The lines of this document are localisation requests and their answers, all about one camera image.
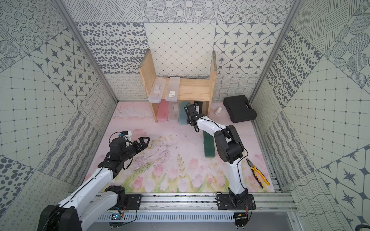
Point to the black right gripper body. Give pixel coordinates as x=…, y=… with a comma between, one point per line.
x=189, y=120

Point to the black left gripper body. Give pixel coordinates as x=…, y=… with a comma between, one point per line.
x=135, y=145

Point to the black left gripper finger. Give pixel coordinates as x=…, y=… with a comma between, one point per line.
x=136, y=146
x=146, y=141

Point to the teal pencil case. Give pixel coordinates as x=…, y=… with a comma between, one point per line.
x=183, y=113

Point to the clear labelled pencil case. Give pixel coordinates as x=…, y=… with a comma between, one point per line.
x=173, y=89

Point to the dark green pencil case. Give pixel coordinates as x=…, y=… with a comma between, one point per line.
x=209, y=149

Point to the clear rounded pencil case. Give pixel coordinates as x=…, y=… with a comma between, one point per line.
x=157, y=90

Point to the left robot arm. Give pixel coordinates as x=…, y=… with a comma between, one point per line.
x=92, y=199

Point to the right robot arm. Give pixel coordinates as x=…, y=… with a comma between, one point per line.
x=228, y=144

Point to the small clear pencil case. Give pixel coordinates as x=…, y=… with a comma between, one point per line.
x=173, y=115

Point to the wooden shelf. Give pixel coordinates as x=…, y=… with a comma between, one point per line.
x=189, y=89

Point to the pink pencil case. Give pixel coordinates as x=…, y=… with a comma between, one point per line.
x=163, y=111

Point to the white pipe fitting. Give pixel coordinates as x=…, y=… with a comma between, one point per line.
x=218, y=111

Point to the black tool case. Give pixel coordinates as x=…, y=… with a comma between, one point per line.
x=239, y=109

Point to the yellow black pliers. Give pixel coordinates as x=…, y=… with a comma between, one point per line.
x=258, y=175

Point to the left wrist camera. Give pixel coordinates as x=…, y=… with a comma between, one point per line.
x=126, y=135

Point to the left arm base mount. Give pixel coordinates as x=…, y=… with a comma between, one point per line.
x=132, y=202

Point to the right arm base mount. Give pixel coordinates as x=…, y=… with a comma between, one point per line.
x=239, y=202

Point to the aluminium rail frame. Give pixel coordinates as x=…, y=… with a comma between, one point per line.
x=198, y=207

